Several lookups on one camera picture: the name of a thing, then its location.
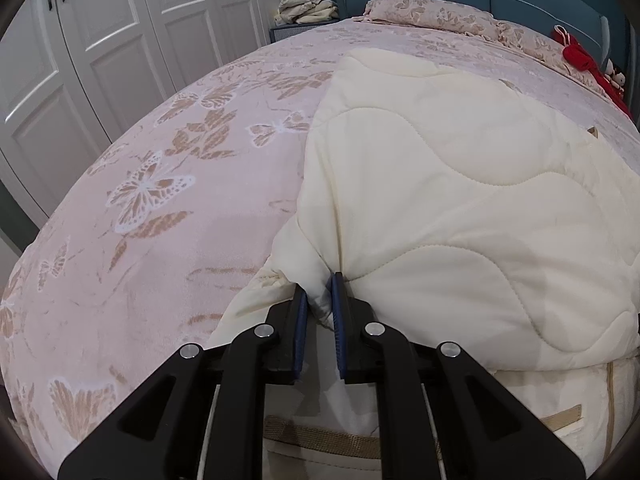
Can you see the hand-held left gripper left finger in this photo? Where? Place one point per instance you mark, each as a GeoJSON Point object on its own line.
{"type": "Point", "coordinates": [300, 330]}

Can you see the small plush toy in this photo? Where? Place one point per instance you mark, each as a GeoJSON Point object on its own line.
{"type": "Point", "coordinates": [614, 76]}

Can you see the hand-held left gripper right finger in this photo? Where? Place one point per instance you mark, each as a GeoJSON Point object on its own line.
{"type": "Point", "coordinates": [336, 330]}

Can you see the white panelled wardrobe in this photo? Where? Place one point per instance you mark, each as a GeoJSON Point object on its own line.
{"type": "Point", "coordinates": [125, 20]}

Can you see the pile of cream clothes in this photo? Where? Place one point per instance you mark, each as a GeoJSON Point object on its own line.
{"type": "Point", "coordinates": [307, 7]}

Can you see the pink patterned pillow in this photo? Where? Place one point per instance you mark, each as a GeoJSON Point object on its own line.
{"type": "Point", "coordinates": [425, 12]}

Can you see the pink butterfly bed blanket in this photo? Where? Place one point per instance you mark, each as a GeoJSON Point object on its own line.
{"type": "Point", "coordinates": [150, 260]}

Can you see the cream quilted jacket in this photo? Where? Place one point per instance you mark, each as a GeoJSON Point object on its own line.
{"type": "Point", "coordinates": [450, 185]}

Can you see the red cloth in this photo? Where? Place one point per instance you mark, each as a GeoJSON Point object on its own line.
{"type": "Point", "coordinates": [580, 55]}

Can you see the grey nightstand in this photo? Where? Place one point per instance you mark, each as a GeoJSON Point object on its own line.
{"type": "Point", "coordinates": [285, 32]}

